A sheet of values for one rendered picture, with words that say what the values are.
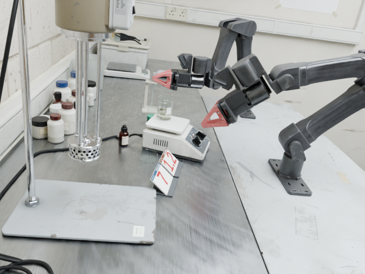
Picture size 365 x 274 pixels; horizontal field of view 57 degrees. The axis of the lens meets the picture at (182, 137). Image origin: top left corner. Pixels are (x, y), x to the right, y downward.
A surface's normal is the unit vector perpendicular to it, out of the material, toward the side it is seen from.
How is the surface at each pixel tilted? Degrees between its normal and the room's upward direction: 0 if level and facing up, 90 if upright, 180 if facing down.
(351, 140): 90
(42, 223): 0
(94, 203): 0
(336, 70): 87
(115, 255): 0
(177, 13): 90
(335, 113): 88
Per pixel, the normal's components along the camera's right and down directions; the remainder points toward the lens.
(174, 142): -0.24, 0.36
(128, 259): 0.13, -0.91
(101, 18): 0.65, 0.38
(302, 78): -0.02, 0.44
